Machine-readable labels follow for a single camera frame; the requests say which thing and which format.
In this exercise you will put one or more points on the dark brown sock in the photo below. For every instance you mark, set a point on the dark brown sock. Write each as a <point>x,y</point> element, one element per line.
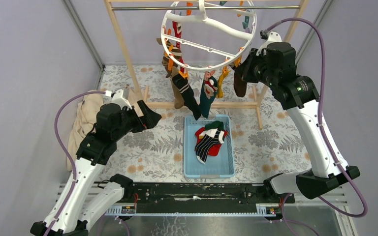
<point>240,86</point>

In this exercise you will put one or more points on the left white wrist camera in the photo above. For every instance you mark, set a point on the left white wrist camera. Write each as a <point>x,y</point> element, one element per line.
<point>119,97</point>

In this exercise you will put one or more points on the dark green sock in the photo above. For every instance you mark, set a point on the dark green sock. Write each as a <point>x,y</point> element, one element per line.
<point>217,124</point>

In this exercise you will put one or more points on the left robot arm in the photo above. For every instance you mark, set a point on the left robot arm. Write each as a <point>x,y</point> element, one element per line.
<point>70,215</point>

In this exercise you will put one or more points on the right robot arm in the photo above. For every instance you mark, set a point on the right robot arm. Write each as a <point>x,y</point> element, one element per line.
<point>329,170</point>

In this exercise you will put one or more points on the black sock with beige stripes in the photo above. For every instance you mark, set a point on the black sock with beige stripes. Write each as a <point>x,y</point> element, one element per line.
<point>187,94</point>

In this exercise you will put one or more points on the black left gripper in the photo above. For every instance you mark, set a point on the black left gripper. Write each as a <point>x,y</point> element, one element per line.
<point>149,120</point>

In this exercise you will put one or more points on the light blue plastic basket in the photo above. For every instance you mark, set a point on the light blue plastic basket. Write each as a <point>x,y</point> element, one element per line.
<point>220,166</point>

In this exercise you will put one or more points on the beige crumpled cloth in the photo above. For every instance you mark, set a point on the beige crumpled cloth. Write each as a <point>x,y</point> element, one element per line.
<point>87,110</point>

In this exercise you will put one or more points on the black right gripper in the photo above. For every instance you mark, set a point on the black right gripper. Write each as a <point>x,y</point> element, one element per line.
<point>249,61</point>

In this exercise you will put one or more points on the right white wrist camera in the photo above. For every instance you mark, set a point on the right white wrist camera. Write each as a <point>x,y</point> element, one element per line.
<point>271,38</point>

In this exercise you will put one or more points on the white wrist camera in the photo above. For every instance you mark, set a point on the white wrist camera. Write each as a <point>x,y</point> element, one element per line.
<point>271,38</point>
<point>119,97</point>

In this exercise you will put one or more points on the white round clip hanger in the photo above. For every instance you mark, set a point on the white round clip hanger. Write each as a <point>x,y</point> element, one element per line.
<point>210,35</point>

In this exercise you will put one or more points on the black striped sock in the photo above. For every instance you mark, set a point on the black striped sock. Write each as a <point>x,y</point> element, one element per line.
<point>210,138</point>

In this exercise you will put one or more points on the tan brown sock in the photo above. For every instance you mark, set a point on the tan brown sock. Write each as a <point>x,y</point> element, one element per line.
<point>172,69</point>

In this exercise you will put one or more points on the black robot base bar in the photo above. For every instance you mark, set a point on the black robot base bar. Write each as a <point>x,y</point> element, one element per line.
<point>186,198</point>

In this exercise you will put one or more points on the dark teal sock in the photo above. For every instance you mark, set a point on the dark teal sock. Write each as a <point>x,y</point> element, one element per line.
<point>209,90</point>

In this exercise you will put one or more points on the mustard yellow sock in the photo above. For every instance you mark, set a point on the mustard yellow sock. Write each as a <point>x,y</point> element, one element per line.
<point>225,72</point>

